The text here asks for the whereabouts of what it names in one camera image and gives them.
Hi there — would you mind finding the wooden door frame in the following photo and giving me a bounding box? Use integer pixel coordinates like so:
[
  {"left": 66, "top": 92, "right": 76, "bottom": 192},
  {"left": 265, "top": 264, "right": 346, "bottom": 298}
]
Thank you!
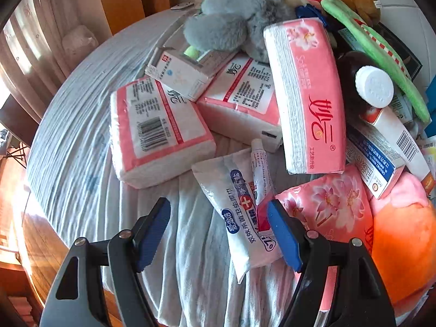
[{"left": 93, "top": 0, "right": 178, "bottom": 35}]

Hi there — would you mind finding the grey striped tablecloth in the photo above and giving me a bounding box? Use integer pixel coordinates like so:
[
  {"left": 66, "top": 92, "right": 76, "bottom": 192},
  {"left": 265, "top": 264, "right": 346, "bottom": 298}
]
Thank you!
[{"left": 25, "top": 5, "right": 341, "bottom": 327}]

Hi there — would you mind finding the brown teddy bear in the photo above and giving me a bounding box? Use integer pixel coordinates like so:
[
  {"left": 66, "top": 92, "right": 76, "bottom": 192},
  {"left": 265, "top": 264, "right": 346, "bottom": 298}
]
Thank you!
[{"left": 315, "top": 0, "right": 381, "bottom": 26}]

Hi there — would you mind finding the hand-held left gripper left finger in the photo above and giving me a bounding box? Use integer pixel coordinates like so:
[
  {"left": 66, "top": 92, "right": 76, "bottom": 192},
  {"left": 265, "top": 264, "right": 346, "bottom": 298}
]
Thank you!
[{"left": 39, "top": 197, "right": 172, "bottom": 327}]

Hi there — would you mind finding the green plush toy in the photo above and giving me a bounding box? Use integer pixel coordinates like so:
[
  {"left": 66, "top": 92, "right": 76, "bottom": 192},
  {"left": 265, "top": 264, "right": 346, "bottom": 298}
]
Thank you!
[{"left": 320, "top": 0, "right": 431, "bottom": 125}]

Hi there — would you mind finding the orange pink plush toy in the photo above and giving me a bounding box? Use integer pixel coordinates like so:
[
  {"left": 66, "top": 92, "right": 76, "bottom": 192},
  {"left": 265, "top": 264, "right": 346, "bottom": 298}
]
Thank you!
[{"left": 368, "top": 172, "right": 436, "bottom": 305}]

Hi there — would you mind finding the pink flowered tissue pack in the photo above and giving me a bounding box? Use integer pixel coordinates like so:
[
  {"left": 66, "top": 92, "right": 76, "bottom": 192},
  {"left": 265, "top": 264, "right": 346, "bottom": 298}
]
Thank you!
[{"left": 263, "top": 18, "right": 347, "bottom": 175}]

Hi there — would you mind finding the grey plush toy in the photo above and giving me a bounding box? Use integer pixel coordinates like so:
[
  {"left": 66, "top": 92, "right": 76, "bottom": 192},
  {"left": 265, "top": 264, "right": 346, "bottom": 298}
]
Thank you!
[{"left": 183, "top": 0, "right": 297, "bottom": 63}]

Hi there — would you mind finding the white cardboard box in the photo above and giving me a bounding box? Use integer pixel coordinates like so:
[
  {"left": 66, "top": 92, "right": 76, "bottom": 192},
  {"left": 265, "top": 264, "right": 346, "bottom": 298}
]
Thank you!
[{"left": 145, "top": 46, "right": 239, "bottom": 102}]

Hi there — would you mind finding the pale curtain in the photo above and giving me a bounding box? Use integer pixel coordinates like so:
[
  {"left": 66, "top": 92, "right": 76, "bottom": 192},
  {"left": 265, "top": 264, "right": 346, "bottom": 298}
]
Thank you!
[{"left": 0, "top": 0, "right": 113, "bottom": 116}]

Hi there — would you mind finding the white plastic bag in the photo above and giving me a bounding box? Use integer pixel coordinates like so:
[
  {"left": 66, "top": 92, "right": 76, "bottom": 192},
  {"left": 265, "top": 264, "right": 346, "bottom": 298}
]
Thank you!
[{"left": 61, "top": 25, "right": 99, "bottom": 65}]

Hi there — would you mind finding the white blue wipes pack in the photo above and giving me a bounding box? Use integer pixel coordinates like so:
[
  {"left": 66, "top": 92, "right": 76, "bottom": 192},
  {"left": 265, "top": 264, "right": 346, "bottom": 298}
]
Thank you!
[{"left": 191, "top": 147, "right": 285, "bottom": 284}]

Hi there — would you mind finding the blue white medicine box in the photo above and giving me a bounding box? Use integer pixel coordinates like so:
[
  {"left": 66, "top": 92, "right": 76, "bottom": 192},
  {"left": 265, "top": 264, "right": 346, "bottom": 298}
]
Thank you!
[{"left": 346, "top": 123, "right": 406, "bottom": 200}]

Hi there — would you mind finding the brown bottle white cap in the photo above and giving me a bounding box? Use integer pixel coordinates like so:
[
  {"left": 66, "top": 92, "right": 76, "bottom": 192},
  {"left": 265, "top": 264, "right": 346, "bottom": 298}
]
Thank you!
[{"left": 335, "top": 50, "right": 395, "bottom": 123}]

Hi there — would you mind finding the pink lotus print pack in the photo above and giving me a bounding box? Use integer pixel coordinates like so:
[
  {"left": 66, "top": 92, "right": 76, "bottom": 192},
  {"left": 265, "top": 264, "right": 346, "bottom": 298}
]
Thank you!
[{"left": 274, "top": 163, "right": 375, "bottom": 314}]

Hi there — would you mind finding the white red medicine box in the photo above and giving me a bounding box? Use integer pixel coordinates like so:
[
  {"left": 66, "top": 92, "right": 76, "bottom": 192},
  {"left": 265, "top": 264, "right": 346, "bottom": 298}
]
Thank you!
[{"left": 361, "top": 105, "right": 436, "bottom": 191}]

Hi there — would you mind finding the pink white tissue pack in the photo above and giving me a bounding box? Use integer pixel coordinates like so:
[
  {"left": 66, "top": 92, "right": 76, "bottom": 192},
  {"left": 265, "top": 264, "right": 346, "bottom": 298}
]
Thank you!
[
  {"left": 110, "top": 77, "right": 217, "bottom": 189},
  {"left": 196, "top": 56, "right": 283, "bottom": 153}
]

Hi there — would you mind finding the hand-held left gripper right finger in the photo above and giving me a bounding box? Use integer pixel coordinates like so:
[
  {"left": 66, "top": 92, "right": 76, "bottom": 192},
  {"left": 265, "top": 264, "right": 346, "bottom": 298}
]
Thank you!
[{"left": 267, "top": 199, "right": 397, "bottom": 327}]

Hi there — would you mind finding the black printed box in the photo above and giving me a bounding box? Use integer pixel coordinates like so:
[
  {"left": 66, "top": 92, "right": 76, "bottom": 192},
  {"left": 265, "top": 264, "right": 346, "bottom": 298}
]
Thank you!
[{"left": 375, "top": 24, "right": 423, "bottom": 82}]

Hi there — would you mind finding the white ointment tube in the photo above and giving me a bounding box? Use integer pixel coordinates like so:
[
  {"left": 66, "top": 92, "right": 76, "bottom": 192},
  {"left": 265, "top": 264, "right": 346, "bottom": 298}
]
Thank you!
[{"left": 250, "top": 138, "right": 275, "bottom": 207}]

